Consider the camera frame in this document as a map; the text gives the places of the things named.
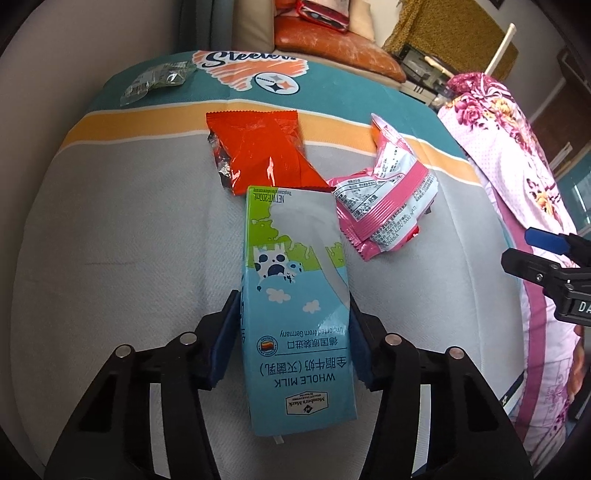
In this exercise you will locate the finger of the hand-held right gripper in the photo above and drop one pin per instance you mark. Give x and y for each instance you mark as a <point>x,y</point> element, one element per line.
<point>545,239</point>
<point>531,267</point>

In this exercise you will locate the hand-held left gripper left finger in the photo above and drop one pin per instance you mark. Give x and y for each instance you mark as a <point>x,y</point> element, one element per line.
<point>226,344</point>

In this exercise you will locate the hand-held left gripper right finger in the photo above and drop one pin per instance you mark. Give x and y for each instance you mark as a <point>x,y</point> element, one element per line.
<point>362,353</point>

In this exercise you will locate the blue milk carton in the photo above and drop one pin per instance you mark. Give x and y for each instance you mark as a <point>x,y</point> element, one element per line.
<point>295,323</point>

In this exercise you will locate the pink floral quilt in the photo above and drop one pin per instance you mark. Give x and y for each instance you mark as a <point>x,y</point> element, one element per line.
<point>521,152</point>

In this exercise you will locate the teal grey printed blanket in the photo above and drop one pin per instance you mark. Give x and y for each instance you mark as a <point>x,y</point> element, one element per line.
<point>138,230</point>

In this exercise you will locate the pink white snack packet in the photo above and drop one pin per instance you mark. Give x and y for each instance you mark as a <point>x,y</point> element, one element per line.
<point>388,203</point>

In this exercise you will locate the white stick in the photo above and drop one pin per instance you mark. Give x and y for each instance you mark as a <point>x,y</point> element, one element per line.
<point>501,46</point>

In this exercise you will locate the orange snack packet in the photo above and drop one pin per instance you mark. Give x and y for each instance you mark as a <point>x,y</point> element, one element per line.
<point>263,147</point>

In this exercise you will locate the black silver stereo unit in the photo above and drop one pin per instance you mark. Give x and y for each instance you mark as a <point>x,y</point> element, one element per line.
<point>425,69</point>

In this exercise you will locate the yellow patterned cloth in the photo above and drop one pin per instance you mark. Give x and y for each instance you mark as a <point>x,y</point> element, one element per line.
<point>443,27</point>

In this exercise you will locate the clear plastic wrapper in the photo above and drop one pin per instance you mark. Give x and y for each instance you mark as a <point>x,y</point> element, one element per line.
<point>157,78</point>

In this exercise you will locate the orange leather cushion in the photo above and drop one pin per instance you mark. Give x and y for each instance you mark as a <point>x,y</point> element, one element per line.
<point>337,48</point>

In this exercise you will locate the beige pillow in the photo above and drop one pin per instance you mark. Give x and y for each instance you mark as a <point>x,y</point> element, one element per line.
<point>361,18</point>

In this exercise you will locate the beige sofa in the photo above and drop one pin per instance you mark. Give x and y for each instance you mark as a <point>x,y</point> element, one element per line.
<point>254,23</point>

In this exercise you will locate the grey green door frame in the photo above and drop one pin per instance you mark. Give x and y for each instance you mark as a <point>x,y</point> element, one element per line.
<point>221,23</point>

